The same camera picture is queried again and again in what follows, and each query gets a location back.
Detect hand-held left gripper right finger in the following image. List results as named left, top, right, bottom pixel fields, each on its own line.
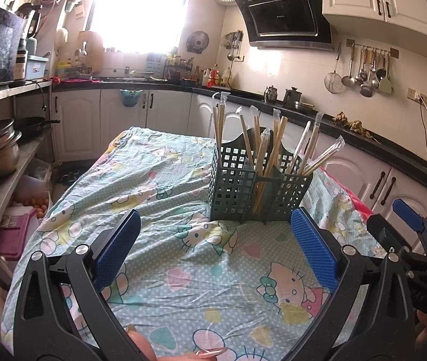
left=290, top=207, right=422, bottom=361

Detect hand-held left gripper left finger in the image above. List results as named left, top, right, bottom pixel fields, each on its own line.
left=12, top=208, right=150, bottom=361

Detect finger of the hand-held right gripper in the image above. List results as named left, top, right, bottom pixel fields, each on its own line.
left=393, top=199, right=427, bottom=258
left=367, top=214, right=411, bottom=253

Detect green plastic utensil basket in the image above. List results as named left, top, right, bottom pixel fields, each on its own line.
left=209, top=127, right=314, bottom=223

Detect group of wooden chopsticks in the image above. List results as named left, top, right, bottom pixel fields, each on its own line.
left=213, top=92, right=346, bottom=215

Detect person's left hand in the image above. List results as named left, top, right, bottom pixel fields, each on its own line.
left=127, top=325, right=230, bottom=361

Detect pink fleece blanket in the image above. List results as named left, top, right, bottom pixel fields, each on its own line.
left=322, top=165, right=374, bottom=219

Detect black kitchen countertop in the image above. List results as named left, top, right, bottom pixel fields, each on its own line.
left=52, top=77, right=427, bottom=204

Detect cartoon cat printed cloth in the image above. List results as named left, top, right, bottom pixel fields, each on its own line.
left=1, top=126, right=383, bottom=361

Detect pile of brown eggs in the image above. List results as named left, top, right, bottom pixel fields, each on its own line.
left=14, top=192, right=49, bottom=219

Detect green spatula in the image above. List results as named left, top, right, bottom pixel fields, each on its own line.
left=378, top=54, right=394, bottom=94

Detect large steel ladle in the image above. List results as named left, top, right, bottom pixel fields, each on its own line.
left=359, top=49, right=374, bottom=98

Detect steel slotted spoon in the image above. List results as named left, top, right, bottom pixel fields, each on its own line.
left=369, top=51, right=380, bottom=91

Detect white lower cabinets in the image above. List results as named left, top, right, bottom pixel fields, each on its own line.
left=52, top=88, right=427, bottom=249

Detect metal mesh strainer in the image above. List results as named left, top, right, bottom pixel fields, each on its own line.
left=324, top=43, right=344, bottom=94

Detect blue hanging bin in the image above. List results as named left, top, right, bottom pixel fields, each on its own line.
left=119, top=89, right=143, bottom=108

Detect black frying pan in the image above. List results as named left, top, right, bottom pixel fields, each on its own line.
left=14, top=116, right=61, bottom=136

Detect grey mini drawer box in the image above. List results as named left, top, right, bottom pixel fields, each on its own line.
left=146, top=53, right=167, bottom=74

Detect dark spice rack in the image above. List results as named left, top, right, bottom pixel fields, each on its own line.
left=164, top=54, right=195, bottom=83

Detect group of condiment bottles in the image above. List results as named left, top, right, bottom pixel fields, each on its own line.
left=200, top=64, right=233, bottom=88

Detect blue plastic box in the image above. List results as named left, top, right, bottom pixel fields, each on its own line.
left=26, top=55, right=50, bottom=80

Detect beige cutting board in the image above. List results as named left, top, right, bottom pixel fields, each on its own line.
left=77, top=31, right=104, bottom=70

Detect black blender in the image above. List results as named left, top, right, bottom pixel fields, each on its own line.
left=14, top=4, right=43, bottom=81

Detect small hanging kitchen tools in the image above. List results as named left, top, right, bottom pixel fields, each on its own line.
left=224, top=30, right=244, bottom=61

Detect black range hood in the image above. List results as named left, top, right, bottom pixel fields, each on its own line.
left=233, top=0, right=334, bottom=51

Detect bright window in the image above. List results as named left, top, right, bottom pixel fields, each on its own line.
left=89, top=0, right=193, bottom=55

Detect black power cable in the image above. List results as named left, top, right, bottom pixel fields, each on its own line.
left=418, top=100, right=427, bottom=162

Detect wall outlet with plug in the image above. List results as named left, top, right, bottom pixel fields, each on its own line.
left=407, top=88, right=427, bottom=104

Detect wooden-handled steel spoon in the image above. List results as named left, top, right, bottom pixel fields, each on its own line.
left=354, top=47, right=367, bottom=85

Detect wall utensil rail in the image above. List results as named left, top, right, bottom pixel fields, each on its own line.
left=346, top=38, right=399, bottom=59

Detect black shelf cable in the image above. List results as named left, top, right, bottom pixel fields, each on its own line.
left=35, top=81, right=49, bottom=111

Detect small grey wall fan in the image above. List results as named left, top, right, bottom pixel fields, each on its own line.
left=186, top=31, right=210, bottom=54

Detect hanging wall holder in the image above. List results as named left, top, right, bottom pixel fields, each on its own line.
left=65, top=0, right=86, bottom=17

